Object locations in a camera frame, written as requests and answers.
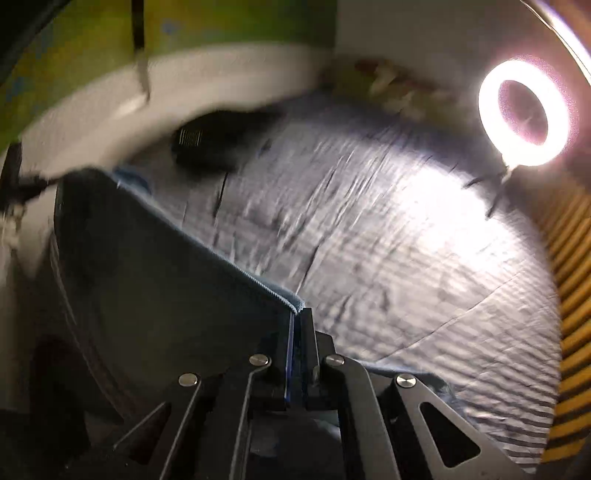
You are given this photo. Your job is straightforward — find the wooden slatted headboard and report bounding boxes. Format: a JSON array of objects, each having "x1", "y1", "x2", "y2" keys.
[{"x1": 531, "y1": 185, "x2": 588, "y2": 464}]

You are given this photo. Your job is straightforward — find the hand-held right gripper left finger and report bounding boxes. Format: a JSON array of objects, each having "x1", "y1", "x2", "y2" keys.
[{"x1": 113, "y1": 314, "x2": 304, "y2": 480}]

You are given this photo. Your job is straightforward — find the black ribbed object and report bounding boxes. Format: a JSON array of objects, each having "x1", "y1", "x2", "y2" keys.
[{"x1": 171, "y1": 108, "x2": 282, "y2": 176}]

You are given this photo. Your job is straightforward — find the folded green brown printed blanket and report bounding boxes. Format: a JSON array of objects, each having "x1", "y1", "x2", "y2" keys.
[{"x1": 323, "y1": 58, "x2": 481, "y2": 123}]

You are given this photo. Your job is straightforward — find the ring light tripod stand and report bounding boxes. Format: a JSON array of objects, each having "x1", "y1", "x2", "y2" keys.
[{"x1": 462, "y1": 164, "x2": 514, "y2": 217}]

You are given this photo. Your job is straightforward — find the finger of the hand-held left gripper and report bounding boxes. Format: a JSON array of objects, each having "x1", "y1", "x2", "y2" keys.
[{"x1": 21, "y1": 172, "x2": 61, "y2": 197}]

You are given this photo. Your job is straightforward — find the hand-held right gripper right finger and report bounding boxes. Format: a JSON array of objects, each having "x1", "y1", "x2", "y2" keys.
[{"x1": 301, "y1": 307, "x2": 528, "y2": 480}]

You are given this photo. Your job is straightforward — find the blue denim pants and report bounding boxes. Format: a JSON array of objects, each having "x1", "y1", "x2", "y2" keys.
[{"x1": 52, "y1": 166, "x2": 455, "y2": 446}]

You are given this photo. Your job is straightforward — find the striped quilted blanket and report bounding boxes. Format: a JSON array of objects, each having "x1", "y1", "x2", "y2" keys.
[{"x1": 111, "y1": 99, "x2": 561, "y2": 474}]

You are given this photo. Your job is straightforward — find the black hanging strap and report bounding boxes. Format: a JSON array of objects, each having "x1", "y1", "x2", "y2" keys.
[{"x1": 130, "y1": 0, "x2": 152, "y2": 104}]

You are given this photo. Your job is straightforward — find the green wall map poster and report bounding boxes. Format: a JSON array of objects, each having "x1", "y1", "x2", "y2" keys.
[{"x1": 0, "y1": 0, "x2": 338, "y2": 153}]

